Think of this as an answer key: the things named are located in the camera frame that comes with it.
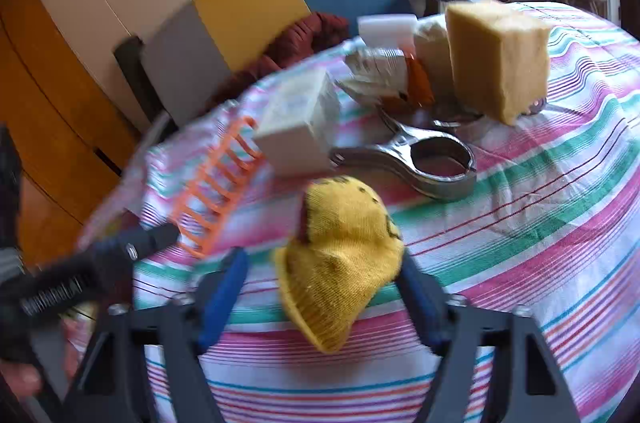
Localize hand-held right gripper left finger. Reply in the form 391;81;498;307
65;247;250;423

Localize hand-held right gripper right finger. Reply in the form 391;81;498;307
397;248;581;423

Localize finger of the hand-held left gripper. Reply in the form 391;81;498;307
82;222;180;276

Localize yellow sock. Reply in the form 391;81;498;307
274;177;405;354

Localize orange plastic rack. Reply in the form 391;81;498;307
175;116;266;259

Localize person's left hand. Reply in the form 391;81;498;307
0;363;43;400

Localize striped bed sheet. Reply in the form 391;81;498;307
75;0;640;423

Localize metal clamp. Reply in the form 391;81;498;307
330;108;478;203

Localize wooden wardrobe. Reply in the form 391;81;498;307
0;0;141;264

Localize black rolled mat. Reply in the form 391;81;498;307
114;36;151;119

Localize square white box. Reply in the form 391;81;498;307
252;68;341;176

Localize white and orange packet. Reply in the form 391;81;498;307
345;47;436;109

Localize dark red cloth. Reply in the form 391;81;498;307
207;13;351;114

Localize yellow sponge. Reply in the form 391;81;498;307
445;0;551;126

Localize white foam block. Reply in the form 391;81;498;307
357;14;418;49

